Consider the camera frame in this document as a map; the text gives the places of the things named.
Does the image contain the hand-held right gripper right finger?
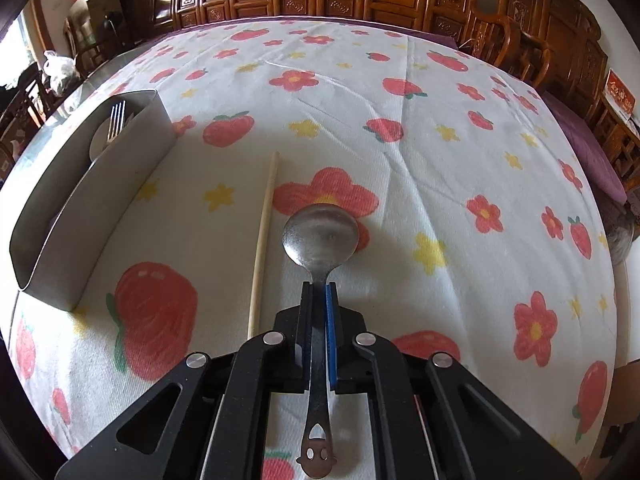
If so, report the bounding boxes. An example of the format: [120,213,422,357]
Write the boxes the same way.
[325,282,584,480]

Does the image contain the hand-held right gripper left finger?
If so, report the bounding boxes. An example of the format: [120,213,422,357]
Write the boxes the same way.
[55,282,314,480]

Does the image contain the metal spoon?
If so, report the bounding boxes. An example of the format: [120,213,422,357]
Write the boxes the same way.
[282,204,360,479]

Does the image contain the stainless steel utensil holder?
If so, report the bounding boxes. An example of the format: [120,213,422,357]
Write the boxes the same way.
[9,89,176,312]

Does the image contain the cream plastic ladle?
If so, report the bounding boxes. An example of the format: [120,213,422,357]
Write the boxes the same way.
[88,112,136,162]

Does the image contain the metal fork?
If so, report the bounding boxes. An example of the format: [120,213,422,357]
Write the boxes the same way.
[106,101,127,142]

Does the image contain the light wooden chopstick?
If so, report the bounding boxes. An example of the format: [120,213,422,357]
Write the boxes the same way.
[248,152,279,341]

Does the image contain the strawberry flower printed tablecloth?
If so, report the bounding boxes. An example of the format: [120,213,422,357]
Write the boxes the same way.
[0,16,620,480]

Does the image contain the clear plastic bag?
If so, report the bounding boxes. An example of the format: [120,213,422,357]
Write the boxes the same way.
[606,219,637,267]

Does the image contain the dark wooden chair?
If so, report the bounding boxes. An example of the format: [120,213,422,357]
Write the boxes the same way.
[0,64,57,177]

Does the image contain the white plastic bag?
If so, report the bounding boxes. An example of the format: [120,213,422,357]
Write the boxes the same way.
[42,51,79,92]

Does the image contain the red calendar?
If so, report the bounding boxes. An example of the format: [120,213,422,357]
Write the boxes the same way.
[602,70,639,122]

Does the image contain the carved wooden armchair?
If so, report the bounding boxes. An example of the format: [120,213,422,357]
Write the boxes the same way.
[499,0,640,191]

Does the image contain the cardboard box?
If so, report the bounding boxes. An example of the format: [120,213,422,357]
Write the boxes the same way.
[75,0,132,28]

